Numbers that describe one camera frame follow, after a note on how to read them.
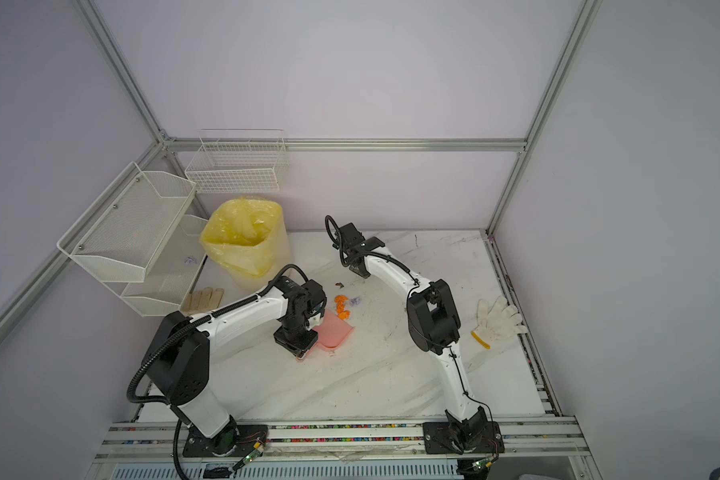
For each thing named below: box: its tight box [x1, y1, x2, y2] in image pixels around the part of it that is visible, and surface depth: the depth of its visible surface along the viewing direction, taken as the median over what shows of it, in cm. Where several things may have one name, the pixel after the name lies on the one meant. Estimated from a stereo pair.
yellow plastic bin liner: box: [200, 198, 283, 277], surface depth 95 cm
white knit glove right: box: [471, 296, 528, 349], surface depth 98 cm
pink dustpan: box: [296, 309, 355, 362], surface depth 93 cm
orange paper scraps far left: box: [334, 294, 351, 320], surface depth 100 cm
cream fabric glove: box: [180, 287, 225, 315], surface depth 103 cm
